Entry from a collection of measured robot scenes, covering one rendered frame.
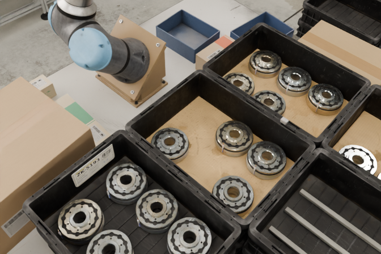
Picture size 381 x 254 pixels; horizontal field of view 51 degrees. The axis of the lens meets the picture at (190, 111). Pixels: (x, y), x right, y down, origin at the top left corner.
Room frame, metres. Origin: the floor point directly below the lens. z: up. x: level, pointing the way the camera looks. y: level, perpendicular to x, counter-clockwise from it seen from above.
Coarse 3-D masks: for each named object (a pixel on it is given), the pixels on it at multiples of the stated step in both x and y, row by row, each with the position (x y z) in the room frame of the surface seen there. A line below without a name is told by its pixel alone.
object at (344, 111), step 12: (264, 24) 1.05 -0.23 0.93; (240, 36) 0.99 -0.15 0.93; (288, 36) 0.99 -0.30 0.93; (228, 48) 0.93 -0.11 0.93; (216, 60) 0.88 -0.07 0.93; (324, 60) 0.89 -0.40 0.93; (348, 72) 0.84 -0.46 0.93; (228, 84) 0.78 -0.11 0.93; (360, 96) 0.75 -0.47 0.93; (264, 108) 0.69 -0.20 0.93; (348, 108) 0.70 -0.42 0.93; (336, 120) 0.66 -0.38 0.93; (300, 132) 0.62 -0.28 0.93; (324, 132) 0.62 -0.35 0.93
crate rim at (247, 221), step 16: (240, 96) 0.73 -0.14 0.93; (144, 112) 0.67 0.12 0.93; (128, 128) 0.61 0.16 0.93; (288, 128) 0.63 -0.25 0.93; (144, 144) 0.57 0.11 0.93; (304, 160) 0.53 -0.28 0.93; (288, 176) 0.49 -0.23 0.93; (208, 192) 0.44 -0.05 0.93; (272, 192) 0.44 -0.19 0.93; (224, 208) 0.40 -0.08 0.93; (256, 208) 0.40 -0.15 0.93; (240, 224) 0.37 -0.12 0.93
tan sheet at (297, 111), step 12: (228, 72) 0.93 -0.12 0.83; (240, 72) 0.93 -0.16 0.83; (264, 84) 0.88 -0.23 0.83; (276, 84) 0.88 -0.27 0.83; (312, 84) 0.88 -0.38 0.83; (252, 96) 0.82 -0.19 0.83; (288, 96) 0.83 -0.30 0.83; (300, 96) 0.83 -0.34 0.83; (288, 108) 0.78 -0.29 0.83; (300, 108) 0.78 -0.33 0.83; (300, 120) 0.74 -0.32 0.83; (312, 120) 0.74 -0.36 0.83; (324, 120) 0.74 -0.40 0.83; (312, 132) 0.69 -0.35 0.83
